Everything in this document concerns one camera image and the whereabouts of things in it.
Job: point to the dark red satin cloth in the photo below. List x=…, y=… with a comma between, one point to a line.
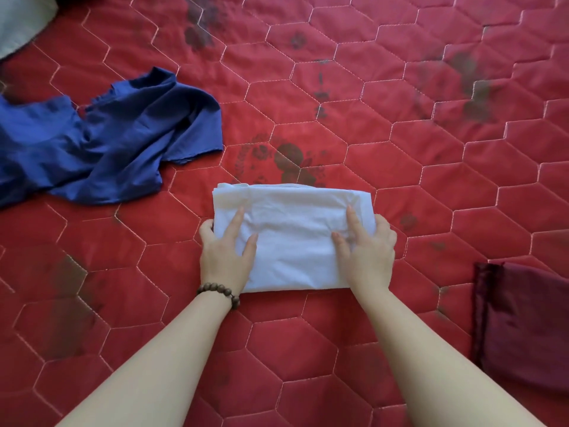
x=522, y=324

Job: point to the person's right thumb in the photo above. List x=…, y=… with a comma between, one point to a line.
x=341, y=248

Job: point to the crumpled blue garment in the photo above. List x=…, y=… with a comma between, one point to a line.
x=102, y=142

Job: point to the red quilted bedspread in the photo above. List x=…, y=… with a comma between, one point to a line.
x=355, y=106

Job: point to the person's left hand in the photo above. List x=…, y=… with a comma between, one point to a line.
x=222, y=262

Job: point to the person's right forearm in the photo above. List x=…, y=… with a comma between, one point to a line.
x=440, y=364

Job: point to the person's right hand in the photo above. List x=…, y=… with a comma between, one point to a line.
x=369, y=262

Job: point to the person's left forearm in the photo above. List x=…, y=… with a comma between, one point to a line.
x=155, y=369

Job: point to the white cloth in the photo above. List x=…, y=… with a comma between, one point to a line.
x=293, y=235

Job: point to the person's left thumb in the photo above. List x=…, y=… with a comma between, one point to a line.
x=250, y=251

